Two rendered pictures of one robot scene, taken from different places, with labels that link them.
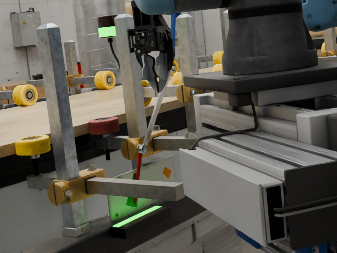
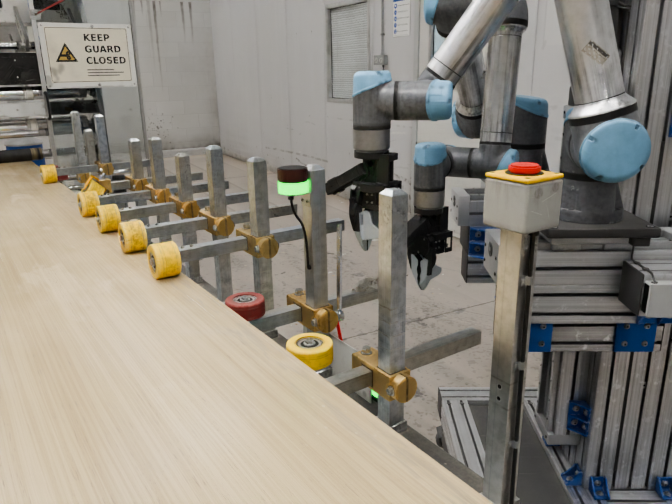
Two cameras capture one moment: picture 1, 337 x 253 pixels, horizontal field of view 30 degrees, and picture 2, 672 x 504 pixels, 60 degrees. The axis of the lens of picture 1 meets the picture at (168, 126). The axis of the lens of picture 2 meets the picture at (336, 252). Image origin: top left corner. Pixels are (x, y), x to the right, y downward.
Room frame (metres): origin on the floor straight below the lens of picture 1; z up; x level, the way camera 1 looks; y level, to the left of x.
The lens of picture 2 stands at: (1.12, 1.17, 1.35)
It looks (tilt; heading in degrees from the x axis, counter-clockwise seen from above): 17 degrees down; 289
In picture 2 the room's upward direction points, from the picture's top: 1 degrees counter-clockwise
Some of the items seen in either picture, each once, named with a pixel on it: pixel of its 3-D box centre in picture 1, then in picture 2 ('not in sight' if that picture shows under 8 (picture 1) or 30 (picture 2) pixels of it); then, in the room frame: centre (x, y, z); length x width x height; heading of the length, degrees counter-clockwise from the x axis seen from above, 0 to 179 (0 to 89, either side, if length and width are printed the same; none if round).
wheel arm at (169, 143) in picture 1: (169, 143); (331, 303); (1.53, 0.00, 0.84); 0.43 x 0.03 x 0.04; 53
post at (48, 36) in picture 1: (62, 136); (391, 321); (1.34, 0.23, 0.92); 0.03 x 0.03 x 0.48; 53
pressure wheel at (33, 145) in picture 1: (34, 159); (310, 369); (1.46, 0.32, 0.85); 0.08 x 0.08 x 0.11
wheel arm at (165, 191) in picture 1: (99, 186); (397, 365); (1.34, 0.16, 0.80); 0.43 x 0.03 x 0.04; 53
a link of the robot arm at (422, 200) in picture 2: not in sight; (428, 198); (1.36, -0.23, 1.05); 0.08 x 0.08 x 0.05
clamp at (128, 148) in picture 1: (144, 144); (310, 312); (1.56, 0.07, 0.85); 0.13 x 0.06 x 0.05; 143
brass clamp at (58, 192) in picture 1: (76, 186); (383, 375); (1.36, 0.21, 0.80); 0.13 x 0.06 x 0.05; 143
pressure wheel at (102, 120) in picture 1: (105, 138); (246, 322); (1.66, 0.17, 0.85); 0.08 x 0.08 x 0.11
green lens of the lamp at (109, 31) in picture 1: (111, 31); (293, 186); (1.56, 0.11, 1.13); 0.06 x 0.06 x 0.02
